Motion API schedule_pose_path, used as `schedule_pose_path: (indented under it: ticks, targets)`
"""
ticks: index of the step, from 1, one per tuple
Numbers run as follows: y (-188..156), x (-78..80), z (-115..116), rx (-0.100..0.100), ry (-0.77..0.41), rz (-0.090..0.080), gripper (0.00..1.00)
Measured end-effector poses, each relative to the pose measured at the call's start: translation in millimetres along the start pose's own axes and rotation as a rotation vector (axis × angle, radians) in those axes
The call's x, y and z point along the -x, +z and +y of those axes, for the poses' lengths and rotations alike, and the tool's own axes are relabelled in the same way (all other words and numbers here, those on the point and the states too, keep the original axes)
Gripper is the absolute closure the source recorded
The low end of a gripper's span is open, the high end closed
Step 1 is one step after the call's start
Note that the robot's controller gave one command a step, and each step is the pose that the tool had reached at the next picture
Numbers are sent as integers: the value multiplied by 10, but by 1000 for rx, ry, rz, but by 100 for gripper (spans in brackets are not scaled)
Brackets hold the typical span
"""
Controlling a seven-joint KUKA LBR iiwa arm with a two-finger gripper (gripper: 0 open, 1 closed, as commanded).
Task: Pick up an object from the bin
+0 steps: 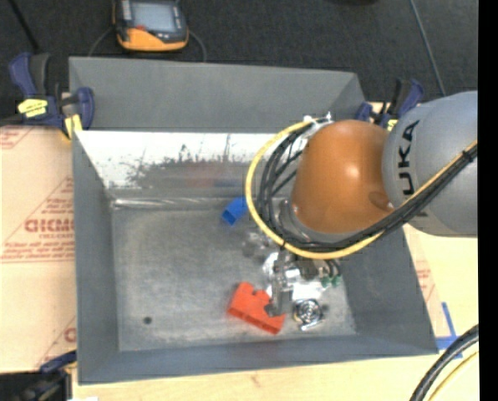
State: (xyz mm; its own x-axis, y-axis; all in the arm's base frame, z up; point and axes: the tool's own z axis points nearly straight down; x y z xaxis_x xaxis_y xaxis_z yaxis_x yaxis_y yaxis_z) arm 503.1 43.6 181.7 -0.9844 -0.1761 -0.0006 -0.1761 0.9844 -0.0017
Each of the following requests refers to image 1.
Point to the shiny round metal thing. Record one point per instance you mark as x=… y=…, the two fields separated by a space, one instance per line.
x=308 y=312

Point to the blue block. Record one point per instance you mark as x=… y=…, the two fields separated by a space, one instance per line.
x=233 y=211

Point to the grey metal bin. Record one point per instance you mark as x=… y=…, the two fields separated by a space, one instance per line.
x=182 y=265

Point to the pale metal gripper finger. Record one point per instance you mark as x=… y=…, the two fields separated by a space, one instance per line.
x=288 y=299
x=278 y=299

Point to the orange-red notched block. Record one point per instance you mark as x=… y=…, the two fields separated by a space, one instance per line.
x=251 y=305

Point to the brown cardboard board red print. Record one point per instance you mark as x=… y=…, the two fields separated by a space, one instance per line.
x=32 y=207

